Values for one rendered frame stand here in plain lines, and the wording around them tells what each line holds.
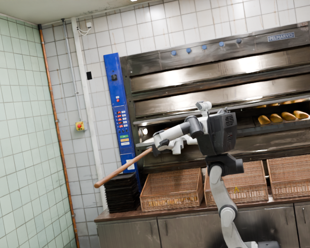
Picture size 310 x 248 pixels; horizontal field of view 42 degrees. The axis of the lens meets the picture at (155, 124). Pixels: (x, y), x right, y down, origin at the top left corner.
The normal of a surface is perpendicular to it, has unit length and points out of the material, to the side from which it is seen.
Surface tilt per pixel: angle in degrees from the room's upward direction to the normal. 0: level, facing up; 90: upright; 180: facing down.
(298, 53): 70
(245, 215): 90
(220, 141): 90
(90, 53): 90
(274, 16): 90
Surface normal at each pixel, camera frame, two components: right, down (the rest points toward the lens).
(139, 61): -0.21, 0.08
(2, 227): 0.97, -0.14
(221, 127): -0.66, 0.15
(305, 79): -0.25, -0.25
